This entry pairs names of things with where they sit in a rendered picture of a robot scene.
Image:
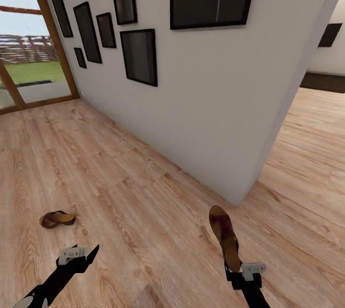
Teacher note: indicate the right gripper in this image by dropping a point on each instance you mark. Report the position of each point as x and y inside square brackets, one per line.
[238, 282]

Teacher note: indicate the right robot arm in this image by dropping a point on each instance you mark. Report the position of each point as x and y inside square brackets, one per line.
[249, 281]

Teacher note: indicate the door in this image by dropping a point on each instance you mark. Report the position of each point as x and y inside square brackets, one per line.
[34, 69]

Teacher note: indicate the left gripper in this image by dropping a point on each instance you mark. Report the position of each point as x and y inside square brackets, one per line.
[77, 265]

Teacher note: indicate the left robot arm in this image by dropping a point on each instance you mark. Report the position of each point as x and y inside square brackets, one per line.
[71, 261]

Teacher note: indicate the sandal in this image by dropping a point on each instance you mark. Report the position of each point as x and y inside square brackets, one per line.
[51, 220]
[222, 228]

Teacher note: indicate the wall mounted tv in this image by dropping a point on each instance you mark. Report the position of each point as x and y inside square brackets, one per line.
[330, 34]

